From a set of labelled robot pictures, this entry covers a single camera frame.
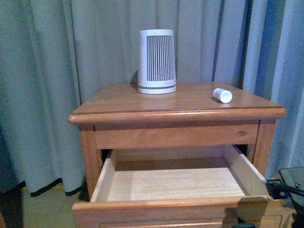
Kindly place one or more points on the white medicine bottle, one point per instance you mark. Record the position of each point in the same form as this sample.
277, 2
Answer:
223, 95

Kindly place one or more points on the wooden drawer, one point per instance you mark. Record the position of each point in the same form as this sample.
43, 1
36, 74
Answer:
195, 187

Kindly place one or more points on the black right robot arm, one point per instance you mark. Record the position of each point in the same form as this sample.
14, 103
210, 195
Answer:
290, 185

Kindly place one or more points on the wooden nightstand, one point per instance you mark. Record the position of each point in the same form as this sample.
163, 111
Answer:
119, 117

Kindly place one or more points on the white ribbed air purifier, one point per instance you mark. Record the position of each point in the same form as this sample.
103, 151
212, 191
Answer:
157, 70

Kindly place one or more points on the grey-green curtain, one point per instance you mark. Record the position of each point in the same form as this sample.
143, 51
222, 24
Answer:
56, 54

